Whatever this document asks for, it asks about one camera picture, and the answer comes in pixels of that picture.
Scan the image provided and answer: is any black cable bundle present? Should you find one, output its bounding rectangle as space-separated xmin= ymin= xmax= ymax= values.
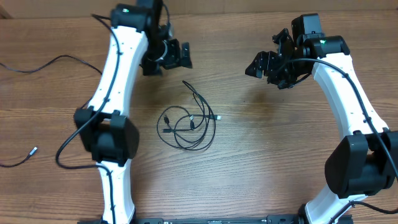
xmin=156 ymin=80 xmax=223 ymax=152

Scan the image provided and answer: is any black cable silver plug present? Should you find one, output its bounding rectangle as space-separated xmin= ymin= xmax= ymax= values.
xmin=1 ymin=55 xmax=102 ymax=168

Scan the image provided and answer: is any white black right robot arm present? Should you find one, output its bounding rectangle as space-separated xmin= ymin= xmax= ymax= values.
xmin=245 ymin=14 xmax=397 ymax=223

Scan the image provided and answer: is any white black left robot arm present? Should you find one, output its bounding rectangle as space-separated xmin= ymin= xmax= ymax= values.
xmin=74 ymin=1 xmax=192 ymax=223

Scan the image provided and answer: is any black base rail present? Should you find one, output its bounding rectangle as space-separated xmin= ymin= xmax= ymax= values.
xmin=132 ymin=215 xmax=305 ymax=224

